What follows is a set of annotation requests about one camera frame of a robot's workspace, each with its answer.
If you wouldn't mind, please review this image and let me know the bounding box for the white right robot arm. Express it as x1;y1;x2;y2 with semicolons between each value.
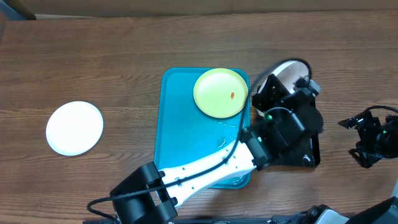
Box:
338;110;397;224

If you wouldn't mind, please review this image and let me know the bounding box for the white plate with ketchup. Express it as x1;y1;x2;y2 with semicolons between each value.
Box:
257;60;312;118

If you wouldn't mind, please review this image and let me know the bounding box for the yellow-green plate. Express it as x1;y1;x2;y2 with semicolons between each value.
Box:
193;68;248;119

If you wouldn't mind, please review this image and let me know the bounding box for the teal plastic tray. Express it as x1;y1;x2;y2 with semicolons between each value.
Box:
154;67;251;183

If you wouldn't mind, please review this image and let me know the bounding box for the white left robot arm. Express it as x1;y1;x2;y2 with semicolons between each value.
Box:
110;74;323;223

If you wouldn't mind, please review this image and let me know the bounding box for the black water tray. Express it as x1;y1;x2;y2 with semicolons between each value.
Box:
256;84;321;168

